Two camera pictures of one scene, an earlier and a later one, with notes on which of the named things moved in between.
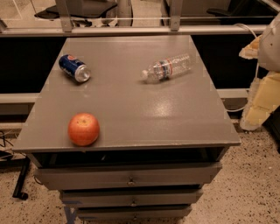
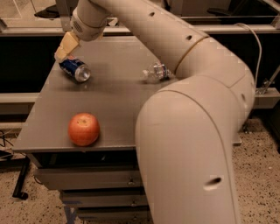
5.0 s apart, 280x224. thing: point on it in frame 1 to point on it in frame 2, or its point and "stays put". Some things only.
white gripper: [270, 48] to [83, 28]
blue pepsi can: [74, 67] stays put
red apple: [83, 129] stays put
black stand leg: [18, 188] stays put
